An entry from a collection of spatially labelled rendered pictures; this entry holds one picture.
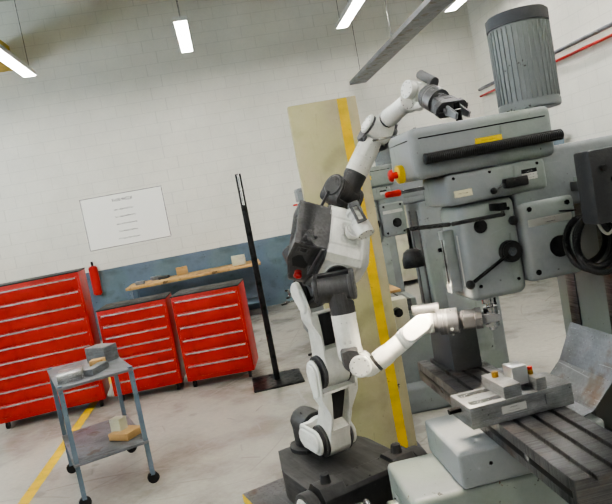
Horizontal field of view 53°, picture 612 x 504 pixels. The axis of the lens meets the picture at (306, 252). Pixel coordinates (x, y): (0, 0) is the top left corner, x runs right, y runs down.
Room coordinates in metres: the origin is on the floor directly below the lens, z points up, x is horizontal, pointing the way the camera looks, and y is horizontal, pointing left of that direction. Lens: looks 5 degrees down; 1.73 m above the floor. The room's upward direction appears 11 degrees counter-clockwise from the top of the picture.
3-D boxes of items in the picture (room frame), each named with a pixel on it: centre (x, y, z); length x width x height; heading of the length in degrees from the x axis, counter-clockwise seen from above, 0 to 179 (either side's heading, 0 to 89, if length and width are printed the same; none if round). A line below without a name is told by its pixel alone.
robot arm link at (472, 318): (2.08, -0.49, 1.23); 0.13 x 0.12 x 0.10; 166
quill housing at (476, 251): (2.06, -0.58, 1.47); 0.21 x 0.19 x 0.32; 7
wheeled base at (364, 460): (2.69, 0.04, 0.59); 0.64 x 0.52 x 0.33; 26
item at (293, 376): (6.11, 0.52, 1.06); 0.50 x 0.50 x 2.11; 7
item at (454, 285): (2.05, -0.47, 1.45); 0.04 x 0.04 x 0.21; 7
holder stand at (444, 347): (2.54, -0.54, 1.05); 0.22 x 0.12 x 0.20; 9
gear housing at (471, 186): (2.06, -0.62, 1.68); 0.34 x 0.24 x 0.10; 97
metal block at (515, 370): (1.94, -0.59, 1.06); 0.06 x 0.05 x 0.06; 10
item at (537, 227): (2.08, -0.77, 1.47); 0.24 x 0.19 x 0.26; 7
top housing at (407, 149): (2.06, -0.59, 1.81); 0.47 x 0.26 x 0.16; 97
